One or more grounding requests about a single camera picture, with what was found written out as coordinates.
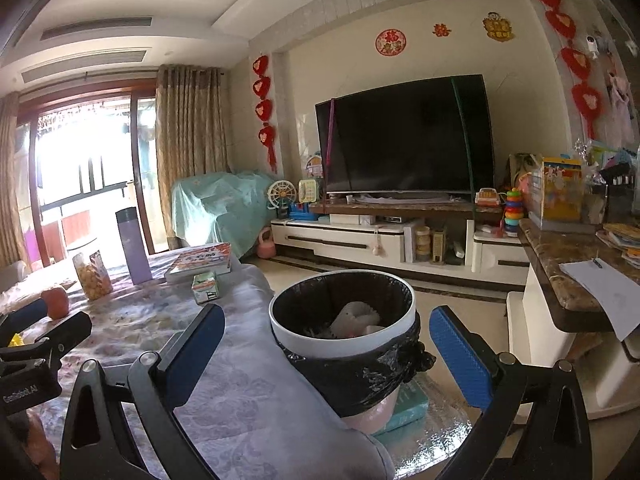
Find silver foil mat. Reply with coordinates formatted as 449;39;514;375
375;375;477;480

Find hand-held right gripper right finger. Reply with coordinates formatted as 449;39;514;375
429;305;591;480

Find red apple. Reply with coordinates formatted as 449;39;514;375
40;285;70;319

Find teal covered armchair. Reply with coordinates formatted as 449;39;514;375
171;170;279;256

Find pink hanging clothes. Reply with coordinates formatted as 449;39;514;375
602;67;636;141

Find gold figure wall sticker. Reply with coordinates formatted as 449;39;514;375
482;12;516;42

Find purple thermos bottle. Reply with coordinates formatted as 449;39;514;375
115;206;154;285

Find white rimmed trash bin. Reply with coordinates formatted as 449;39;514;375
268;270;437;436

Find green tissue pack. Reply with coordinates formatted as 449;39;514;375
191;271;222;305

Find round red wall sticker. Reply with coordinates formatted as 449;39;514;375
376;29;407;57

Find blue plastic toy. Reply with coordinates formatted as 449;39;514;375
289;202;321;222

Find person's left hand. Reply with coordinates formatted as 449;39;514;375
15;409;59;472

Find clear jar of puffed snacks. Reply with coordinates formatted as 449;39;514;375
71;249;115;302

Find ferris wheel toy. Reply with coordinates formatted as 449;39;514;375
266;180;297;211

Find yellow toy phone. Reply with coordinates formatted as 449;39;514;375
298;178;321;206

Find teal flat pack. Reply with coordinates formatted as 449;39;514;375
385;376;431;436

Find red heart decoration string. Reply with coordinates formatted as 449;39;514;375
251;55;279;174
529;0;606;139

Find black flat television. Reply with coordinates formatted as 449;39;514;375
315;74;496;195

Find ceiling air vent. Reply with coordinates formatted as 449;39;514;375
21;50;148;84
40;16;154;41

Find stack of books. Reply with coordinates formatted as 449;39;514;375
602;222;640;271

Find rainbow stacking ring toy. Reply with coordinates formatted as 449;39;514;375
502;187;524;237

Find white paper sheet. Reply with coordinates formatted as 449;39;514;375
559;257;640;344

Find marble topped side counter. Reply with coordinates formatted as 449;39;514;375
506;217;640;422

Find yellow picture box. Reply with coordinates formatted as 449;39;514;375
530;156;586;234

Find pink kettlebell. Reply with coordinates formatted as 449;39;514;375
257;227;277;260

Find striped pink sofa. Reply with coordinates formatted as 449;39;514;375
0;260;29;301

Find beige patterned curtain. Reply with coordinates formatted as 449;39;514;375
155;63;236;251
0;92;31;266

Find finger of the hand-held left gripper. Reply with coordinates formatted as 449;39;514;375
0;299;47;334
10;311;94;369

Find white television cabinet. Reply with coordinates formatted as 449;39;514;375
270;200;532;289

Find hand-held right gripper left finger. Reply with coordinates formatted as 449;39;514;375
59;302;227;480

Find wooden sliding glass door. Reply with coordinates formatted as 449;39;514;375
17;87;166;266

